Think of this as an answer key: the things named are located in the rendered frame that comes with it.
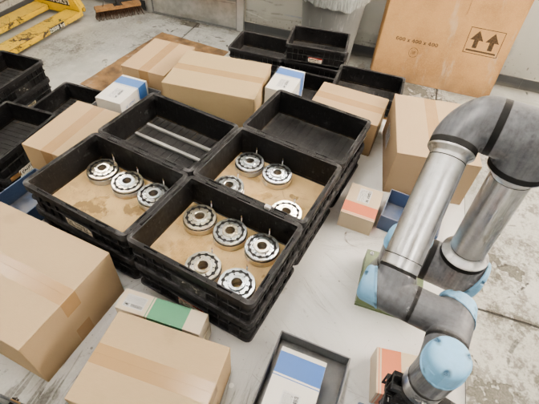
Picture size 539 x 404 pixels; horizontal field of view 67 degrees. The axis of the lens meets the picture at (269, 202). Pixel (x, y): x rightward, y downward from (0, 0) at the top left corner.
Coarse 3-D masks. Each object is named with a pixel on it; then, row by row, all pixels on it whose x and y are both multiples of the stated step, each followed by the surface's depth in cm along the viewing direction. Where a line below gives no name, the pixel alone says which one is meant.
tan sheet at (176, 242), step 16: (176, 224) 125; (160, 240) 121; (176, 240) 121; (192, 240) 122; (208, 240) 122; (176, 256) 117; (224, 256) 118; (240, 256) 119; (256, 272) 115; (256, 288) 112
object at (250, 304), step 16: (192, 176) 126; (176, 192) 121; (224, 192) 122; (160, 208) 116; (256, 208) 119; (144, 224) 112; (128, 240) 108; (160, 256) 105; (192, 272) 103; (272, 272) 104; (208, 288) 102; (224, 288) 100; (240, 304) 99; (256, 304) 100
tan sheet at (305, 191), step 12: (228, 168) 144; (252, 180) 141; (300, 180) 142; (252, 192) 137; (264, 192) 137; (276, 192) 137; (288, 192) 138; (300, 192) 138; (312, 192) 138; (300, 204) 134; (312, 204) 135
